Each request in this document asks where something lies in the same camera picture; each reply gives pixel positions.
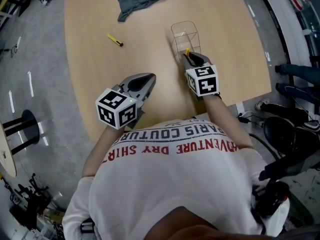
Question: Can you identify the person's left forearm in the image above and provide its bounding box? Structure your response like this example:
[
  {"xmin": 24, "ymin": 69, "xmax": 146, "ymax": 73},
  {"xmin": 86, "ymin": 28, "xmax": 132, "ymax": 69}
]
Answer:
[{"xmin": 81, "ymin": 125, "xmax": 126, "ymax": 179}]

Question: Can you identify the round wooden side table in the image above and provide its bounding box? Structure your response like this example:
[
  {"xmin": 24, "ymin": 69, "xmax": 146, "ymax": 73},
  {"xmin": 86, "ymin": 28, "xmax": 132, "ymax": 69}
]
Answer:
[{"xmin": 0, "ymin": 122, "xmax": 18, "ymax": 179}]

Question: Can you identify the yellow marker pen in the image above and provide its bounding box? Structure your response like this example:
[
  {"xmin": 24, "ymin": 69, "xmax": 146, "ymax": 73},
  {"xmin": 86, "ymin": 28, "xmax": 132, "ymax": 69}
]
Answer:
[{"xmin": 106, "ymin": 33, "xmax": 124, "ymax": 48}]

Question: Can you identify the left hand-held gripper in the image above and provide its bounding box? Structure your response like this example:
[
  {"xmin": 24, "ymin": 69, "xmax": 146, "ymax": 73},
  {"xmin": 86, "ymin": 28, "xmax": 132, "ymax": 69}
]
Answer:
[{"xmin": 95, "ymin": 72, "xmax": 157, "ymax": 131}]

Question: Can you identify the black metal stand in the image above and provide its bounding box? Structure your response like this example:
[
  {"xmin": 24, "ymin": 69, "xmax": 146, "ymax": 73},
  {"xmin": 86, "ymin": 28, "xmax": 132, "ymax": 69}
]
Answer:
[{"xmin": 9, "ymin": 173, "xmax": 51, "ymax": 230}]

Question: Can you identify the gray strap buckle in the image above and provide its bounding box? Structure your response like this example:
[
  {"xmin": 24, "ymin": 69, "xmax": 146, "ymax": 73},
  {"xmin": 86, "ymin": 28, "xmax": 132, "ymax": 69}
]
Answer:
[{"xmin": 79, "ymin": 218, "xmax": 96, "ymax": 240}]

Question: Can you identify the black belt-mounted device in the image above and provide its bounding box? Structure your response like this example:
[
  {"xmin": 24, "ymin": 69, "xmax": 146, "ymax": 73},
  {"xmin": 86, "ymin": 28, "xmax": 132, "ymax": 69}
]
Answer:
[{"xmin": 251, "ymin": 180, "xmax": 291, "ymax": 220}]

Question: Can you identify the person's right forearm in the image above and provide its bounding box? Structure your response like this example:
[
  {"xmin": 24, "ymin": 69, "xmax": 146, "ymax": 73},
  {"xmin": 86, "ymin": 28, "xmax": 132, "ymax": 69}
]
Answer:
[{"xmin": 203, "ymin": 94, "xmax": 255, "ymax": 150}]

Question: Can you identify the white printed t-shirt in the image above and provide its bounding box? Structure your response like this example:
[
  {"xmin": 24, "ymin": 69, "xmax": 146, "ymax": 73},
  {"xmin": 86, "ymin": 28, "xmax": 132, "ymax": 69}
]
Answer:
[{"xmin": 61, "ymin": 118, "xmax": 291, "ymax": 240}]

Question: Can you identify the black office chair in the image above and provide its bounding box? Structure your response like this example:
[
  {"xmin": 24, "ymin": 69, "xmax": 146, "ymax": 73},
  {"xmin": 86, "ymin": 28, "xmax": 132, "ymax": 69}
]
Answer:
[{"xmin": 258, "ymin": 115, "xmax": 320, "ymax": 182}]

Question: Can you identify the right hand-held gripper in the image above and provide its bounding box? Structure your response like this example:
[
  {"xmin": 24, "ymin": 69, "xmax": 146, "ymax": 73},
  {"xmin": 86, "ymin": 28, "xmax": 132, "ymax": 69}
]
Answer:
[{"xmin": 180, "ymin": 47, "xmax": 223, "ymax": 102}]

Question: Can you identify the white power strip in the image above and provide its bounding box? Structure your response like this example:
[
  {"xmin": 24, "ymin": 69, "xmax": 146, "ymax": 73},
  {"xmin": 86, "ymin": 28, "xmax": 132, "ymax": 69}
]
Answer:
[{"xmin": 234, "ymin": 102, "xmax": 266, "ymax": 128}]

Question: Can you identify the clear plastic container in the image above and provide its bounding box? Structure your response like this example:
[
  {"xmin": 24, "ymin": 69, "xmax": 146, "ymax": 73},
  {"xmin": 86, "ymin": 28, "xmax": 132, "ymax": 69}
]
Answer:
[{"xmin": 170, "ymin": 20, "xmax": 202, "ymax": 63}]

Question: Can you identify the clear water jug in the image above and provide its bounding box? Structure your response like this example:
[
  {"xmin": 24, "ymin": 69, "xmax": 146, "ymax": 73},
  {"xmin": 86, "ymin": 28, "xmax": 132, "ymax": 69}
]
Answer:
[{"xmin": 289, "ymin": 0, "xmax": 313, "ymax": 12}]

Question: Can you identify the black round-base stool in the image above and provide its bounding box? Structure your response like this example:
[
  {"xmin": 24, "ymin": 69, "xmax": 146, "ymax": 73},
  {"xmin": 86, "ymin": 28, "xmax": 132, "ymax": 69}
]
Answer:
[{"xmin": 0, "ymin": 108, "xmax": 41, "ymax": 157}]

